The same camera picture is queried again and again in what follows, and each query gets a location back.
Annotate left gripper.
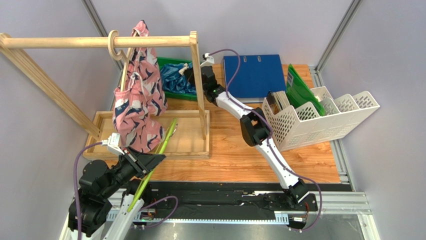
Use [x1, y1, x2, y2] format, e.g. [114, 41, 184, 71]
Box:
[101, 144, 166, 198]

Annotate green plastic hanger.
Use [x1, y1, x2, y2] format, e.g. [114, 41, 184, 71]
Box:
[127, 118, 179, 213]

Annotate blue patterned shorts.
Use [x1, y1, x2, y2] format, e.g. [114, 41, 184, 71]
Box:
[160, 62, 196, 95]

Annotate pink patterned shorts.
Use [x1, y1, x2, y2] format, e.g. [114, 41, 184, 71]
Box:
[112, 19, 169, 154]

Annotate wooden hanger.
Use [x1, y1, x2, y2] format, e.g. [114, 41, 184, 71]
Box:
[107, 29, 141, 92]

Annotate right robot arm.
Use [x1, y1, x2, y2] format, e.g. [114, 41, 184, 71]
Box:
[201, 66, 310, 207]

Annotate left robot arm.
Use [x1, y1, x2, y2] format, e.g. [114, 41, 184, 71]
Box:
[68, 148, 166, 240]

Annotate green plastic tray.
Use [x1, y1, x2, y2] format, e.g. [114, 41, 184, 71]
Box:
[157, 57, 197, 102]

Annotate wooden clothes rack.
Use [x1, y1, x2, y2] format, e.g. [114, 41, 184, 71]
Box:
[0, 30, 211, 160]

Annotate booklets in organizer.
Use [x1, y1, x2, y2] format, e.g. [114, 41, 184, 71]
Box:
[266, 91, 290, 115]

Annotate green plastic folder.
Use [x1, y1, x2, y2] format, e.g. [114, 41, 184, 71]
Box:
[285, 64, 326, 116]

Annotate white perforated file organizer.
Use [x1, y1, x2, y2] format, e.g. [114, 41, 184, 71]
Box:
[261, 86, 380, 152]

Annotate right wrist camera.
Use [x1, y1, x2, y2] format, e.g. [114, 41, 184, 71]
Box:
[200, 53, 215, 68]

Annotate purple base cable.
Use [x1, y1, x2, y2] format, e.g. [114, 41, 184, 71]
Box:
[141, 195, 180, 229]

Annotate blue ring binder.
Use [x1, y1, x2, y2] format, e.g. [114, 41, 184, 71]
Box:
[223, 54, 286, 103]

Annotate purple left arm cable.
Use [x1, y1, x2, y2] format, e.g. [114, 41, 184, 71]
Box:
[73, 141, 109, 240]

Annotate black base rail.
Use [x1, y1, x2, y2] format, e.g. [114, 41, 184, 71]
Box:
[93, 179, 330, 222]

